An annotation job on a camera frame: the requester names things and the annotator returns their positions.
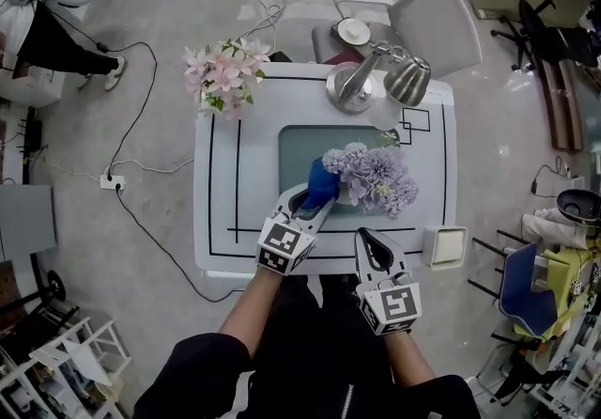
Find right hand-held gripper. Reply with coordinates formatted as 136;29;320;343
355;227;423;337

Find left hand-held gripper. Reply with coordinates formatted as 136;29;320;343
255;182;337;276

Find blue cloth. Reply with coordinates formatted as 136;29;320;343
300;158;343;214

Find purple flowers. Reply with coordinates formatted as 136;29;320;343
321;132;420;220

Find person's right forearm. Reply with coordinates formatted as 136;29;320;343
382;332;438;385

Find person's left forearm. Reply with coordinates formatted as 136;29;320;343
218;269;283;360

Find white table black lines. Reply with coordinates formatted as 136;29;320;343
193;62;457;280

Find grey tray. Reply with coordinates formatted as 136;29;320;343
277;124;401;221

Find white square dish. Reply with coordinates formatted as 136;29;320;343
422;225;470;272

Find person's black clothing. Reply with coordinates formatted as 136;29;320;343
133;261;483;419

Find silver desk lamp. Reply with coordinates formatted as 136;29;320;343
325;40;432;132

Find pink flower bouquet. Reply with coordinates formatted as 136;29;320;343
181;37;271;121

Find blue chair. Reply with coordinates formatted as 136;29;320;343
468;228;560;338

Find white round bowl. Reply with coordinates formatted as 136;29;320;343
336;17;372;46

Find yellow-green cloth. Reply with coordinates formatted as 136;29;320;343
514;245;601;341

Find light grey office chair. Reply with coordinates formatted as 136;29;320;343
312;0;484;80

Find brown wooden platform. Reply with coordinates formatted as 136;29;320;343
534;57;586;153

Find black wheeled stand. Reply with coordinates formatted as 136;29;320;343
0;252;79;348

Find grey panel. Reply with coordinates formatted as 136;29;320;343
0;184;58;263

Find black office chair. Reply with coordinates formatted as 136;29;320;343
490;0;601;73

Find black router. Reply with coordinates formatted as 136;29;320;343
18;118;43;153

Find white shelf rack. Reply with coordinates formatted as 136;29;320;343
0;316;132;419

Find black floor cable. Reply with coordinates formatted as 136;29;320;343
96;40;159;178
115;189;245;303

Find white floor cable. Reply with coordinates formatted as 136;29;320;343
112;157;196;174

